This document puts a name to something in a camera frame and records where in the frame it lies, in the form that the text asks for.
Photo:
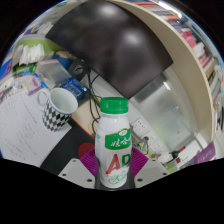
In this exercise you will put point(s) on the purple hanging banner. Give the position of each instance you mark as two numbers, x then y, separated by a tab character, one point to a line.
205	154

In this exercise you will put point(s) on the white wall socket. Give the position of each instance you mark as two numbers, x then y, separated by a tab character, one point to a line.
156	147
139	124
149	136

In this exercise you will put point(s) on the clear plastic box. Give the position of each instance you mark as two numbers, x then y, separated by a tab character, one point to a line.
53	73

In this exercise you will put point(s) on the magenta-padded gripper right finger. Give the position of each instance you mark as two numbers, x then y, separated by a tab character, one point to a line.
151	170

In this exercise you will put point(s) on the blue round tin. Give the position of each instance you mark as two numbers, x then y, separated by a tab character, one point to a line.
65	59

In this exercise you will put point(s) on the black computer monitor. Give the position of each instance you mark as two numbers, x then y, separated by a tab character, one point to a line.
113	43

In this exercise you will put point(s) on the blue circuit board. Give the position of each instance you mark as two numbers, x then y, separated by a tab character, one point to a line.
75	88

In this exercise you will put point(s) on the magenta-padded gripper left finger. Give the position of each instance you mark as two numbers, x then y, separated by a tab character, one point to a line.
76	170

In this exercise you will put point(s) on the black desk mat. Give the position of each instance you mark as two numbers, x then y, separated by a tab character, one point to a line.
66	150

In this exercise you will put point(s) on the black white diamond pattern mug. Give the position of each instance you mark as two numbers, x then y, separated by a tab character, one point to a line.
58	111

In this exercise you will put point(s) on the white drink bottle green cap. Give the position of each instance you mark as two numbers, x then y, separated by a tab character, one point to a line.
112	140

